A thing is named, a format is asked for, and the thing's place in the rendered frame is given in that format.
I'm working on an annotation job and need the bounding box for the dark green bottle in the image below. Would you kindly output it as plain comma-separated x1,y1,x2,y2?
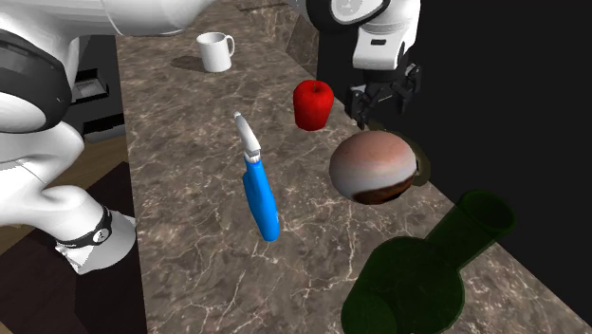
341,189,517,334

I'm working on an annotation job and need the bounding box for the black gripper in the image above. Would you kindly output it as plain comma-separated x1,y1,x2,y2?
343,64,423,132

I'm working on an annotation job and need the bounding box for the red apple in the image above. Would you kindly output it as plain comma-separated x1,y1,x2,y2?
292,79,336,132

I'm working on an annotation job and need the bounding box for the white mug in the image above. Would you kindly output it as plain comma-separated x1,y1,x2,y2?
195,31,236,74

